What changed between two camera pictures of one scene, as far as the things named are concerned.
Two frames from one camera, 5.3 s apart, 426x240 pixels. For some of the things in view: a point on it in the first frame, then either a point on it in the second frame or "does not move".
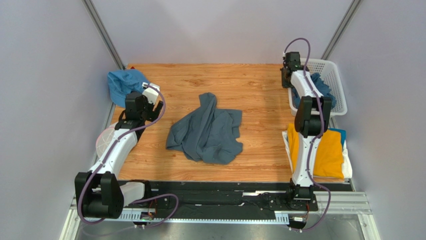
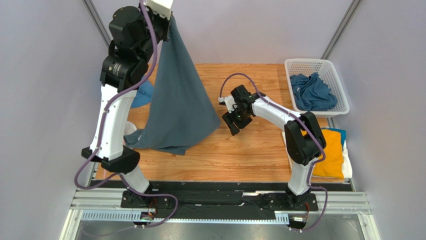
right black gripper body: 285,77 -> 240,113
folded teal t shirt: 343,134 does not move
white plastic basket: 329,73 does not move
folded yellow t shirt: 328,160 does not move
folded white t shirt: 346,164 does not move
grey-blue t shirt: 207,133 -> 181,110
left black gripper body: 147,113 -> 160,26
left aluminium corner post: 92,12 does not move
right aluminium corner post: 341,29 does not move
